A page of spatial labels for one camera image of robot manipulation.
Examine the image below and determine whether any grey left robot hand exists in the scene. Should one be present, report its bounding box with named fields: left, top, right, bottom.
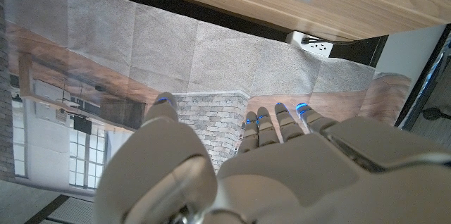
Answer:
left=93, top=92, right=451, bottom=224

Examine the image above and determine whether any black backdrop frame pole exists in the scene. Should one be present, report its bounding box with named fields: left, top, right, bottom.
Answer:
left=394, top=23, right=451, bottom=130

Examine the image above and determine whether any black door handle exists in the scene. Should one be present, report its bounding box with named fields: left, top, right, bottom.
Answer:
left=421, top=106, right=451, bottom=122

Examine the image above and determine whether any printed room backdrop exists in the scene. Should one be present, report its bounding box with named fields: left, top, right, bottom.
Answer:
left=0, top=0, right=413, bottom=192

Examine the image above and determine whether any white power strip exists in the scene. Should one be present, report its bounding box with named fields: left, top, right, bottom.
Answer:
left=285, top=30, right=335, bottom=58

